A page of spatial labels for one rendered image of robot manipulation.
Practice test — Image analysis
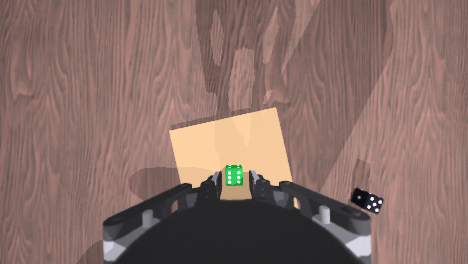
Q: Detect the black die with white pips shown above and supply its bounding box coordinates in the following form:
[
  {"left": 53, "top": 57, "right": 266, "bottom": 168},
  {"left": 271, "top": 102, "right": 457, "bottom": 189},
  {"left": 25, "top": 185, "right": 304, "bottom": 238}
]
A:
[{"left": 351, "top": 188, "right": 384, "bottom": 214}]

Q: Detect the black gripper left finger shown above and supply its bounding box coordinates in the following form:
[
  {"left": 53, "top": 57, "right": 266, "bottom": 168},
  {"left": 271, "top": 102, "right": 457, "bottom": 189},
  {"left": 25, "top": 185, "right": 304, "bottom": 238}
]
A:
[{"left": 103, "top": 171, "right": 222, "bottom": 264}]

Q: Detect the green die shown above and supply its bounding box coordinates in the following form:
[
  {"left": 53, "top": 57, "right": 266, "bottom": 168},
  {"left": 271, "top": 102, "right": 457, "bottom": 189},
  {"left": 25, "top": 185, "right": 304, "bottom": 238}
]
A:
[{"left": 225, "top": 165, "right": 243, "bottom": 186}]

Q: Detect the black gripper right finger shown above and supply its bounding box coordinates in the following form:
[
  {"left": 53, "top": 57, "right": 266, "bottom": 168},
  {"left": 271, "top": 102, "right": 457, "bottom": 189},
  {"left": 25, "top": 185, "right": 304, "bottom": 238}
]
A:
[{"left": 249, "top": 170, "right": 371, "bottom": 264}]

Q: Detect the beige square mat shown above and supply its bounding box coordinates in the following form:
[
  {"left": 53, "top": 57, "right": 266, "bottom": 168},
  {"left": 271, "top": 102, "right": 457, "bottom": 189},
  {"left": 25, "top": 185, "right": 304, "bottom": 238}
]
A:
[{"left": 169, "top": 107, "right": 292, "bottom": 200}]

